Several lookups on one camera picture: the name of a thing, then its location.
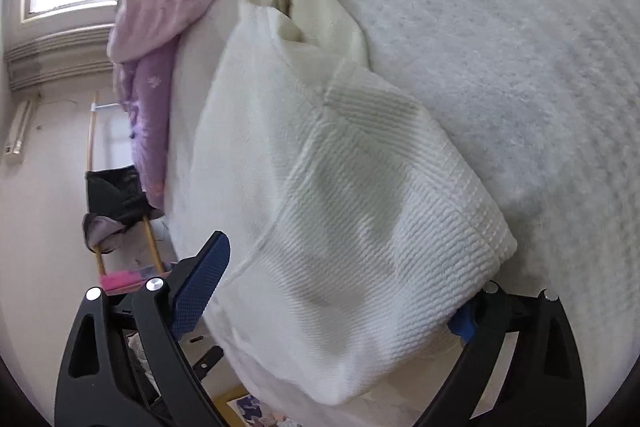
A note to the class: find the black clothes on rack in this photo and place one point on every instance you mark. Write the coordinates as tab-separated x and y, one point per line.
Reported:
115	204

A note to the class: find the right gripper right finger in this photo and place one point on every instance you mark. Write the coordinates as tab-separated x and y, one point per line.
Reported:
519	365

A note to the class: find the white button-up jacket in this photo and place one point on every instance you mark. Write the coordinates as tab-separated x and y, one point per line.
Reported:
356	228

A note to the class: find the wooden clothes rack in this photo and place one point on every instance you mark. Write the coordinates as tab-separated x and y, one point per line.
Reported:
146	223

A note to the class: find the pink red folded fabric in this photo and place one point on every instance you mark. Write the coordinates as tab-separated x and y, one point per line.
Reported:
123	281

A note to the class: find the striped curtain left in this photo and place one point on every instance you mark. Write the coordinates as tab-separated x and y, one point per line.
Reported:
64	55

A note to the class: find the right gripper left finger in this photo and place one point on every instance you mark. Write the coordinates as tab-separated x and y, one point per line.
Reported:
123	364

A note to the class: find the floral white bed sheet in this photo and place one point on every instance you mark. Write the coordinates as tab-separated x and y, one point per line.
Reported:
541	97

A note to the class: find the air conditioner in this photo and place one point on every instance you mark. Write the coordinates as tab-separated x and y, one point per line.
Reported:
18	132

